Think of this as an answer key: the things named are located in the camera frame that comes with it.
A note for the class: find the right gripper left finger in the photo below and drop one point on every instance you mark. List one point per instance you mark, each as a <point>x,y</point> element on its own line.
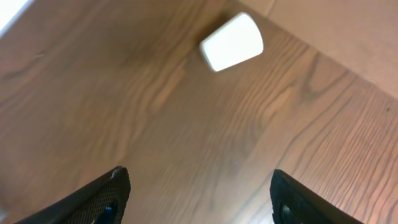
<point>101,201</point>

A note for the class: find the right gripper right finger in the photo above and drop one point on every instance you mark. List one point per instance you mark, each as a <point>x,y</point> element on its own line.
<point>294,203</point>

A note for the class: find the cream white cup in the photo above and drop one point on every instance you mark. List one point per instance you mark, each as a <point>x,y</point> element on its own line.
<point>234,42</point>

